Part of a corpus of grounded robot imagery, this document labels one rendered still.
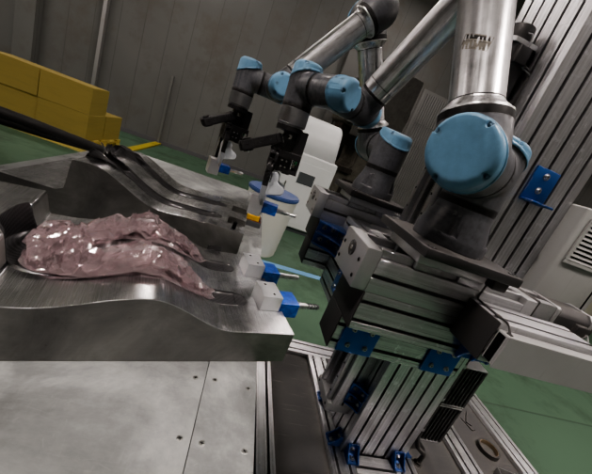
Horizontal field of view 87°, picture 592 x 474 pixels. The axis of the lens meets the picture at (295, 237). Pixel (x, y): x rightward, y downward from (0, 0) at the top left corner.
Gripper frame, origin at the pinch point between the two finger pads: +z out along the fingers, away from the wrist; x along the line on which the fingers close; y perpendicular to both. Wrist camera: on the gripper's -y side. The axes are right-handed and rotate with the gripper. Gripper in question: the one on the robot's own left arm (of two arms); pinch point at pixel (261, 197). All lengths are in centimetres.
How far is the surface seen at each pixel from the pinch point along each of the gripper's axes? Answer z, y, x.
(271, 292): 8.7, 8.6, -36.3
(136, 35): -119, -328, 549
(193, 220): 6.6, -11.8, -17.0
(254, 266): 8.5, 4.4, -28.1
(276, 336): 12.3, 10.9, -43.1
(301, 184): 19, 24, 296
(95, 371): 17, -9, -54
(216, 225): 6.3, -6.8, -16.5
